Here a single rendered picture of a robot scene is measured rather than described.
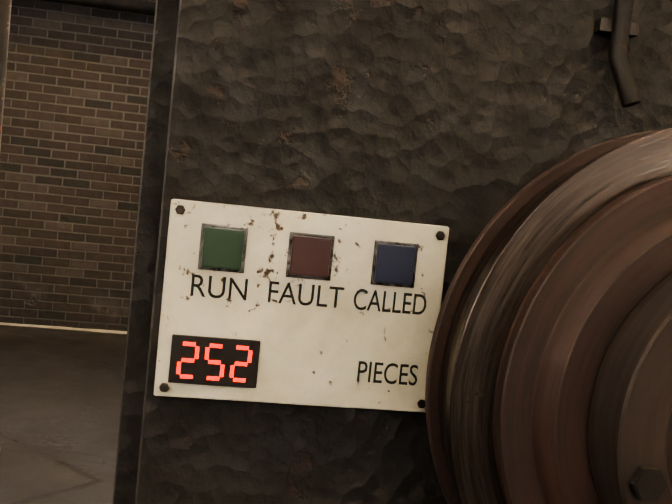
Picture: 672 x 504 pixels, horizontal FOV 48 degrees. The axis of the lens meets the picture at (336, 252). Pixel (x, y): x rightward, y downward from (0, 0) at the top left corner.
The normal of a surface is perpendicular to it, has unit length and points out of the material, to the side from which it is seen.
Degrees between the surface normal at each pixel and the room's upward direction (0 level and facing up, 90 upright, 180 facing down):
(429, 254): 90
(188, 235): 90
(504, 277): 90
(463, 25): 90
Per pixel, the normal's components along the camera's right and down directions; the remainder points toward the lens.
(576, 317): -0.70, -0.40
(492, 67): 0.15, 0.07
